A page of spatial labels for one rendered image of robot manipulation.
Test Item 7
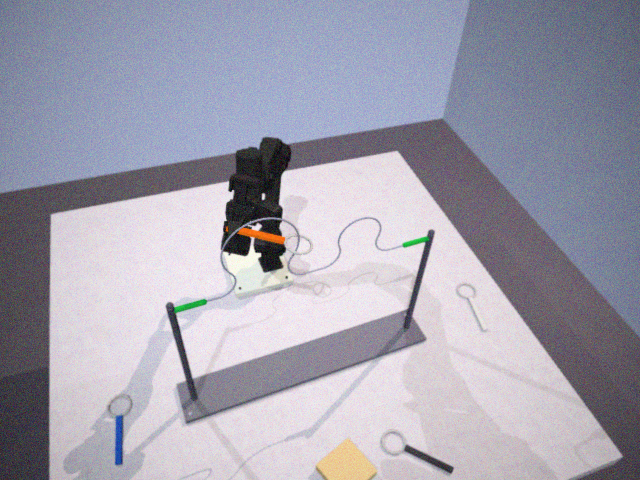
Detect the grey loop with blue handle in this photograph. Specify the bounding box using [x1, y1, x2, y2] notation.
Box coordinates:
[107, 394, 132, 465]

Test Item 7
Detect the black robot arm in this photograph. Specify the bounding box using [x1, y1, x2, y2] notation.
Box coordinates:
[236, 137, 291, 273]

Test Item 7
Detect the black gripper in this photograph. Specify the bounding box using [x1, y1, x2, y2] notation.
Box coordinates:
[220, 173, 261, 256]

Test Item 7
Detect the tan rectangular block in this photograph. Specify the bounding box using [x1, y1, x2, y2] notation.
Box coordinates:
[315, 438, 378, 480]

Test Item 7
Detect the grey ring with black handle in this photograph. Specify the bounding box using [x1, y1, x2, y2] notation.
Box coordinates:
[381, 430, 454, 474]

